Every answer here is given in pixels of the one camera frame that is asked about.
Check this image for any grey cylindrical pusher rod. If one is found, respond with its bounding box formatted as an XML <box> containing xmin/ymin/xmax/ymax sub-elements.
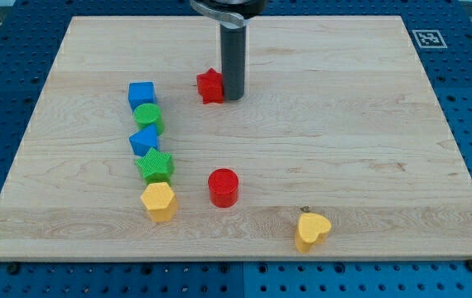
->
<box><xmin>220</xmin><ymin>25</ymin><xmax>246</xmax><ymax>100</ymax></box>

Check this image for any red star block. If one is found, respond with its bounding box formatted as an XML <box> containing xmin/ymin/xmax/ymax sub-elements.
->
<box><xmin>196</xmin><ymin>68</ymin><xmax>224</xmax><ymax>104</ymax></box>

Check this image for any blue cube block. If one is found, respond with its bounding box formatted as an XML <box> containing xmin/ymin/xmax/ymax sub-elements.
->
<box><xmin>128</xmin><ymin>81</ymin><xmax>157</xmax><ymax>111</ymax></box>

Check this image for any green star block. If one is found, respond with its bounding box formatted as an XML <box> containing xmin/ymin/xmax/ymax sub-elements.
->
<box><xmin>135</xmin><ymin>148</ymin><xmax>175</xmax><ymax>185</ymax></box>

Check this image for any green cylinder block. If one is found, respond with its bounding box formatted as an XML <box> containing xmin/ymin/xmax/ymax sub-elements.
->
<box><xmin>132</xmin><ymin>103</ymin><xmax>165</xmax><ymax>136</ymax></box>

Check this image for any blue triangle block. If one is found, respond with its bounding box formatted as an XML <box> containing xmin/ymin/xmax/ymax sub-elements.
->
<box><xmin>129</xmin><ymin>124</ymin><xmax>159</xmax><ymax>156</ymax></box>

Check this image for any red cylinder block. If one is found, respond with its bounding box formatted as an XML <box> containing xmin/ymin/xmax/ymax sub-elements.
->
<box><xmin>208</xmin><ymin>168</ymin><xmax>239</xmax><ymax>208</ymax></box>

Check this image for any wooden board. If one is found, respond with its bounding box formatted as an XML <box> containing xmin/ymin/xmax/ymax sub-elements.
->
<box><xmin>0</xmin><ymin>16</ymin><xmax>472</xmax><ymax>262</ymax></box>

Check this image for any yellow hexagon block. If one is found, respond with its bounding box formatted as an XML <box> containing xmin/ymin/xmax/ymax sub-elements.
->
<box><xmin>141</xmin><ymin>182</ymin><xmax>179</xmax><ymax>223</ymax></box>

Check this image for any white fiducial marker tag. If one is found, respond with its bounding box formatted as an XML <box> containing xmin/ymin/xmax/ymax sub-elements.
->
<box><xmin>412</xmin><ymin>29</ymin><xmax>447</xmax><ymax>49</ymax></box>

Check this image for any yellow heart block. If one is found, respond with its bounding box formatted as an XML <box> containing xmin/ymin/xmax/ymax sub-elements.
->
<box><xmin>294</xmin><ymin>213</ymin><xmax>332</xmax><ymax>253</ymax></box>

